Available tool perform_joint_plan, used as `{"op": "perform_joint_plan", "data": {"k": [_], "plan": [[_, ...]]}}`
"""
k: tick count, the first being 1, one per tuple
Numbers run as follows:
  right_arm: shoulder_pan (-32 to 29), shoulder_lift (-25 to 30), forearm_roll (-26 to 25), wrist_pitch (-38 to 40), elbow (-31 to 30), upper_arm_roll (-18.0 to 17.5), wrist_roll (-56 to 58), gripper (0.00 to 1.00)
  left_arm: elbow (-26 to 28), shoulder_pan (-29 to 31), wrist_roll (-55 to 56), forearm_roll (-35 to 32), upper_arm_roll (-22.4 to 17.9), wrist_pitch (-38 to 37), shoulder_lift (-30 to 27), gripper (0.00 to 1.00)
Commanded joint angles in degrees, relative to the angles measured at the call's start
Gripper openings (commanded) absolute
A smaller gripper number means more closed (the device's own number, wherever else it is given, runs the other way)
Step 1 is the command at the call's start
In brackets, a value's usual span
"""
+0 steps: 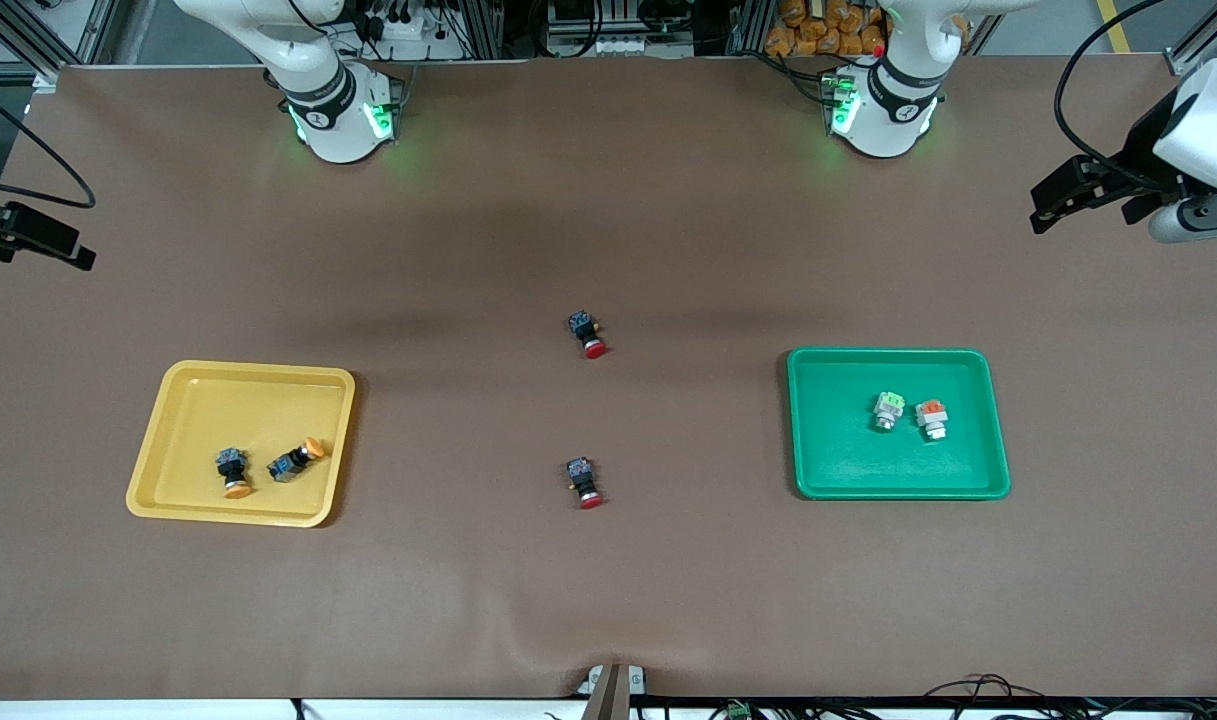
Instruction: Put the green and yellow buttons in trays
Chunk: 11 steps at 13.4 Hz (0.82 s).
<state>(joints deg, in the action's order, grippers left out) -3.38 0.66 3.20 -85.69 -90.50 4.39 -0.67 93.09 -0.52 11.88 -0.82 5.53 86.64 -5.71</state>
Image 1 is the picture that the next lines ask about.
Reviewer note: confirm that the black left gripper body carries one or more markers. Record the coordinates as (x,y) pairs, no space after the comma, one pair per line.
(1145,140)

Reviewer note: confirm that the orange square push button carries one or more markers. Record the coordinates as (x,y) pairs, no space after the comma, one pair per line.
(931,418)

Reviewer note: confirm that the green square push button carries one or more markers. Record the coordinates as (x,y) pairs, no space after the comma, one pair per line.
(889,408)

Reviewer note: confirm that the yellow mushroom push button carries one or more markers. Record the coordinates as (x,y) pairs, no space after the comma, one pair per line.
(290,465)
(233,470)

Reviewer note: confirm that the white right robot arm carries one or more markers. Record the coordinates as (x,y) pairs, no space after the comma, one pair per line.
(333,110)

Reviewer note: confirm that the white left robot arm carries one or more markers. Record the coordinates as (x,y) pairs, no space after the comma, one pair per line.
(883,110)

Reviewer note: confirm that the yellow plastic tray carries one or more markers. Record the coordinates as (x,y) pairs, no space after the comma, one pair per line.
(238,410)

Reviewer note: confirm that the pile of orange objects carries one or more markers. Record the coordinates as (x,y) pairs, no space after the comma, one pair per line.
(798,35)

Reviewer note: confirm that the green plastic tray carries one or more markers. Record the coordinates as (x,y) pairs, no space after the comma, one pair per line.
(848,450)

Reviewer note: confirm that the power strip with black plugs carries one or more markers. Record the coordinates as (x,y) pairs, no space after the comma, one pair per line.
(408,35)

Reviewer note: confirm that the brown table mat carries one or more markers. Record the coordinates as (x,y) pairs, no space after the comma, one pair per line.
(608,200)

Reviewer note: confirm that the white power strip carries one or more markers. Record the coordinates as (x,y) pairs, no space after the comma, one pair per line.
(623,45)

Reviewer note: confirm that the red mushroom push button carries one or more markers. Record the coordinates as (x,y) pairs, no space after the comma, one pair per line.
(584,475)
(588,335)

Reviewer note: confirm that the small green terminal connector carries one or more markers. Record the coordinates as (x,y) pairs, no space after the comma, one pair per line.
(736,710)

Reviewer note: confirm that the aluminium frame profile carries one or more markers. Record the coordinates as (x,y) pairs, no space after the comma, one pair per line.
(50,78)
(1183,62)

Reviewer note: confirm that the aluminium frame post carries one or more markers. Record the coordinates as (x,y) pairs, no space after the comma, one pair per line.
(483,30)
(748,25)

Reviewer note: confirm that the front camera mount bracket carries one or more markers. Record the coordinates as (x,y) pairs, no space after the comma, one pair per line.
(608,695)

